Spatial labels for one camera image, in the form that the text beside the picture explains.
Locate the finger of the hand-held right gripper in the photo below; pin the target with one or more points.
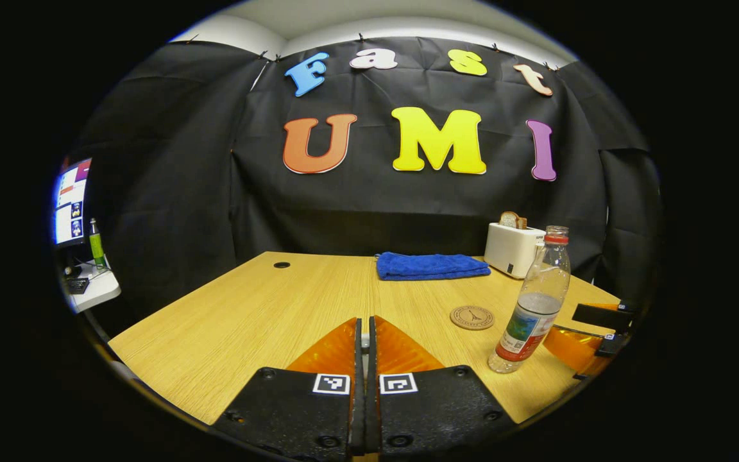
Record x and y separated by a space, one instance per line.
600 316
575 350

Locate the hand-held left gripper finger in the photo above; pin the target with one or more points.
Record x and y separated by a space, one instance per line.
358 410
373 410

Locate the clear plastic water bottle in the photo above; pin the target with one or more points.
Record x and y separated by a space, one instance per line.
533 308

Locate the round wooden coaster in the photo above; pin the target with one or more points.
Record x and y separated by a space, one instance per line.
471 317

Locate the green drink bottle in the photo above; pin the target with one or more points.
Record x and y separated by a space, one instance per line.
96 247

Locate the white toaster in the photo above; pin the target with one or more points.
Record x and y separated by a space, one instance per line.
510 251

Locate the toasted bread slice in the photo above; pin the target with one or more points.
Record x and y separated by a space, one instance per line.
512 220

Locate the blue folded towel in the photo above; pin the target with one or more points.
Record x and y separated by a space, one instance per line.
430 266

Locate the white side table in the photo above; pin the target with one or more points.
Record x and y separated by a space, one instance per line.
100 289

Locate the black backdrop cloth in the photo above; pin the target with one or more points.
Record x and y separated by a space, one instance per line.
170 179

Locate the black keyboard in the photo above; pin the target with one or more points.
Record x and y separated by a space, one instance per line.
77 285

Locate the computer monitor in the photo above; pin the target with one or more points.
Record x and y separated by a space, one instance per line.
71 202

